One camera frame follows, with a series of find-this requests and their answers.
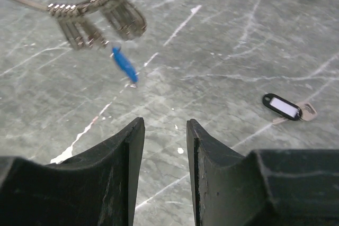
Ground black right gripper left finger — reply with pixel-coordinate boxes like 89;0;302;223
1;117;145;225

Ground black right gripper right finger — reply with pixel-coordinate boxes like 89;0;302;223
186;119;338;226

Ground black key fob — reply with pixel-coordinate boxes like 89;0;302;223
262;93;318;125

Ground blue key tag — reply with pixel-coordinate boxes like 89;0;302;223
111;47;139;88

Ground bunch of silver keys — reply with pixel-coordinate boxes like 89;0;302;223
49;0;147;50

